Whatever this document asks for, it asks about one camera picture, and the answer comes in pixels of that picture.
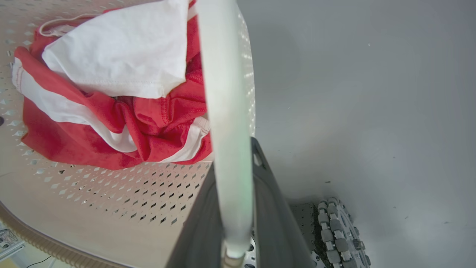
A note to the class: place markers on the white perforated laundry basket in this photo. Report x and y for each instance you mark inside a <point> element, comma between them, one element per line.
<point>111,208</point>

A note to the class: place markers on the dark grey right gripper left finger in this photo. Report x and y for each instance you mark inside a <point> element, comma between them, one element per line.
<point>200,230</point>

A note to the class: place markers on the grey perforated robot base plate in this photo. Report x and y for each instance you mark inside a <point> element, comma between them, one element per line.
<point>303,223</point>

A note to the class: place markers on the clear metallic object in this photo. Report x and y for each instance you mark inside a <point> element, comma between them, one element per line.
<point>9,242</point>

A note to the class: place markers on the grey roller robot wheel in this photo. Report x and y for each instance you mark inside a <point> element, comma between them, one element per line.
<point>340,234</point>

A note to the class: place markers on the red and white striped garment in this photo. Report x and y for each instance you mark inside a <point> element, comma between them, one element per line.
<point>156,123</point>

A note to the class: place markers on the white cotton garment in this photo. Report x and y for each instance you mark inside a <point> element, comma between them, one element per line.
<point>122,52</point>

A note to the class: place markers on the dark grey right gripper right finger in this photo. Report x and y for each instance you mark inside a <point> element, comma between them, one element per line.
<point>275,223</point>

